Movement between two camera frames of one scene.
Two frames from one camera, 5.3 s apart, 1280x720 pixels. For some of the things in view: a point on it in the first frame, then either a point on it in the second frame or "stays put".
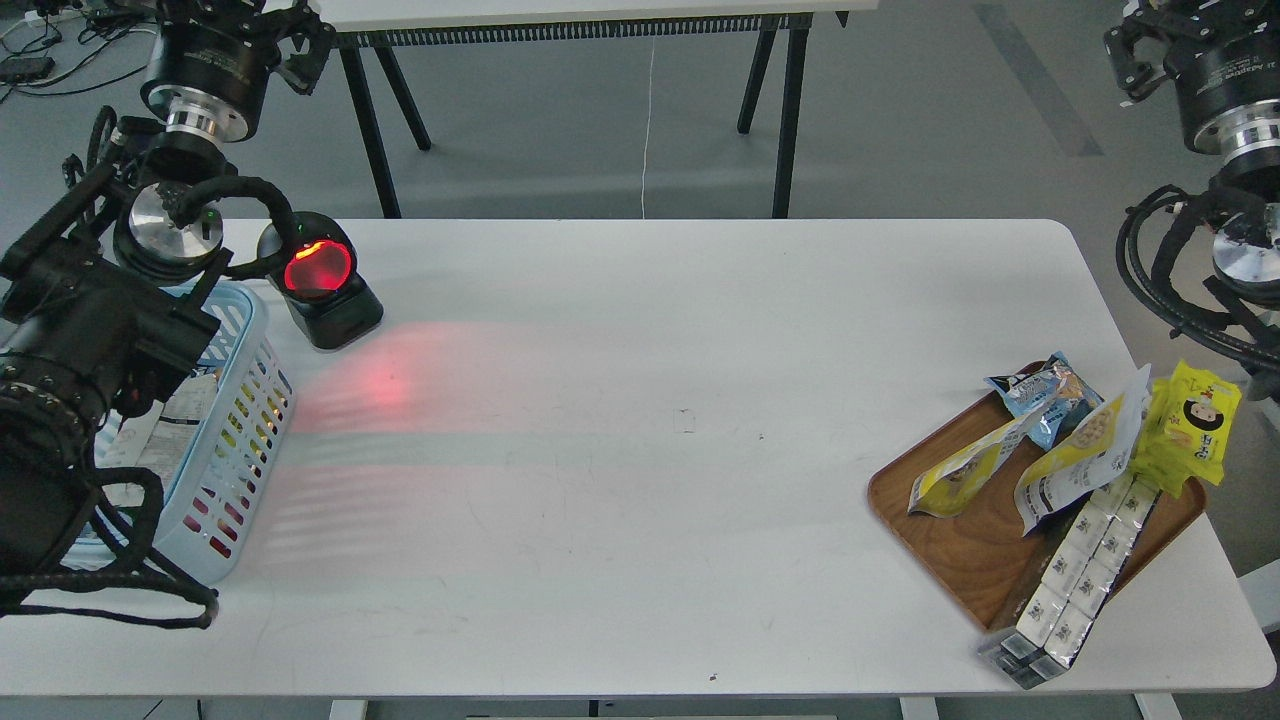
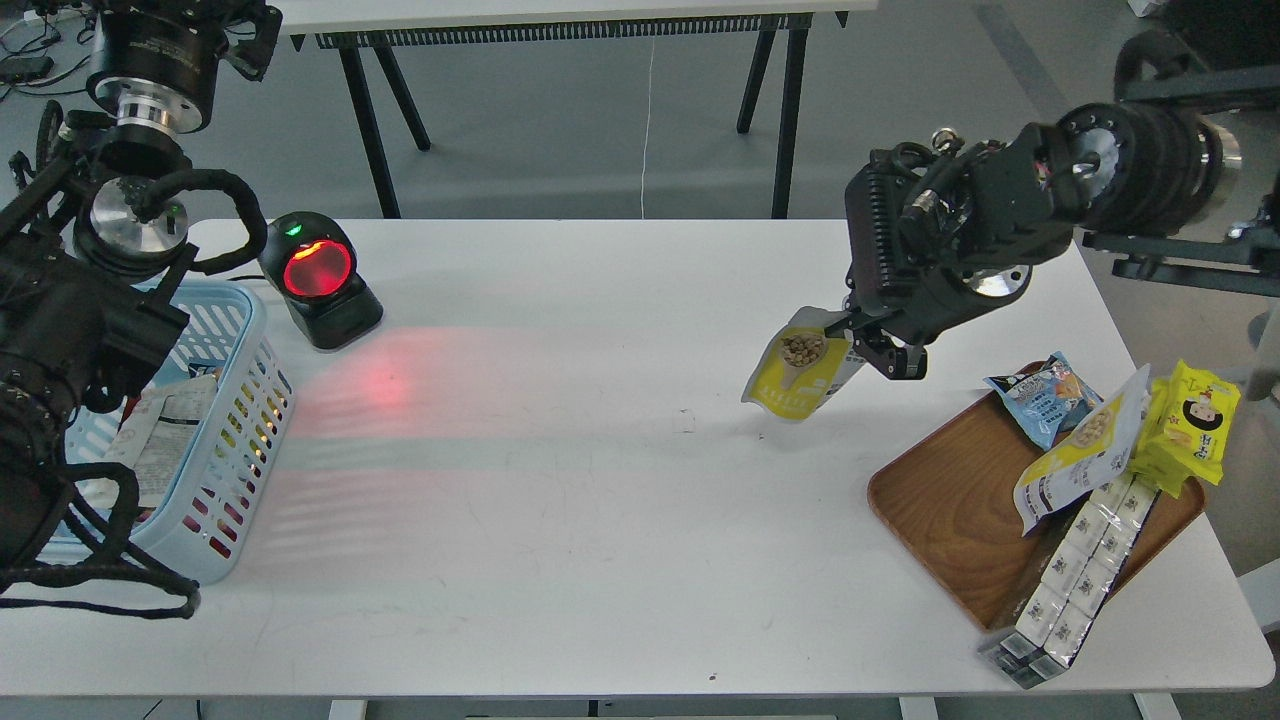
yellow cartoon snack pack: (1188, 431) stays put
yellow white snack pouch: (942, 489) → (801, 368)
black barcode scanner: (320, 281) stays put
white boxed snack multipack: (1074, 586) stays put
